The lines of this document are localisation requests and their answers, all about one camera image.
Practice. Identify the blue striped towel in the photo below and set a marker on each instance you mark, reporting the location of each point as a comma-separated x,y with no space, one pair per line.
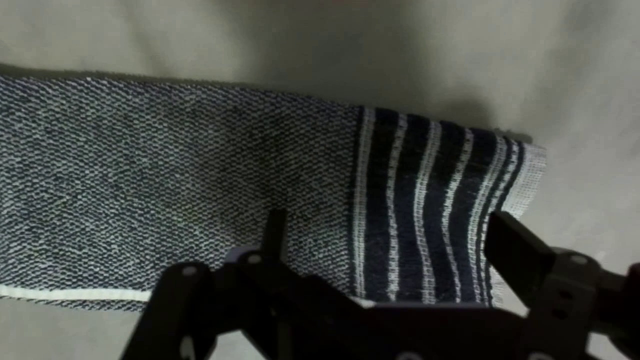
200,192

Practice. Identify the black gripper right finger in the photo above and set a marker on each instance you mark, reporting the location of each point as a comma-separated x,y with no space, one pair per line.
561,287

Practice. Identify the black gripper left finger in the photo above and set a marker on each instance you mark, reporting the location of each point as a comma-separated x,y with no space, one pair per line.
200,307

